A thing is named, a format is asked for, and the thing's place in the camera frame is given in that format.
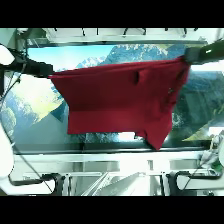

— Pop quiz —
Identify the red T-shirt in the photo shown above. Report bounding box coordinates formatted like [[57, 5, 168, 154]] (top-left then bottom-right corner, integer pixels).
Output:
[[48, 56, 192, 151]]

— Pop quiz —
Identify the silver frame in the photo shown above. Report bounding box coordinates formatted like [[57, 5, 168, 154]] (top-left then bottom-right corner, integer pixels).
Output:
[[5, 150, 224, 197]]

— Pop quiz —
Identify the heap of clothes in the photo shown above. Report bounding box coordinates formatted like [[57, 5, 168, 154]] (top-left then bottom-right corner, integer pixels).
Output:
[[199, 133, 224, 172]]

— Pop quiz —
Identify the black cable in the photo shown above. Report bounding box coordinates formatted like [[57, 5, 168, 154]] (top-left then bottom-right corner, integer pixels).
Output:
[[0, 71, 54, 194]]

